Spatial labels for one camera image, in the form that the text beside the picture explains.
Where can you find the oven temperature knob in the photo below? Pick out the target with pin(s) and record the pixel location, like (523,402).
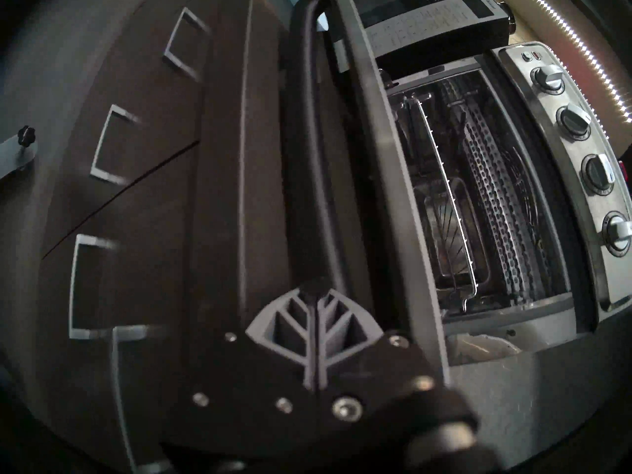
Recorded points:
(573,120)

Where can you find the oven function knob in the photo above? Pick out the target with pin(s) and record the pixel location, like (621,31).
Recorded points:
(598,172)

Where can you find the black microwave oven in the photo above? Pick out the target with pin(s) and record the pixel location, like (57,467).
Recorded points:
(434,28)

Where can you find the oven toast timer knob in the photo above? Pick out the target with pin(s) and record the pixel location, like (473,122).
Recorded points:
(618,231)

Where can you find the dark lower cabinet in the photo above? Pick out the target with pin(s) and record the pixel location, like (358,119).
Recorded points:
(148,206)

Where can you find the black star knob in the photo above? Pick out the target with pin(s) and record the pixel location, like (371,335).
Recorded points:
(25,135)

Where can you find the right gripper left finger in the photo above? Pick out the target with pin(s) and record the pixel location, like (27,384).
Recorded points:
(237,379)

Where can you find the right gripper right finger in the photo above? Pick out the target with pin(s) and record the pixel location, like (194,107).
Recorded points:
(385,369)

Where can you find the LED light strip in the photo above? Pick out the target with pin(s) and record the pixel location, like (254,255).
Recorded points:
(587,53)

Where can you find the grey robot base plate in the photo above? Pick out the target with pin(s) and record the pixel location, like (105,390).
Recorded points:
(12,157)

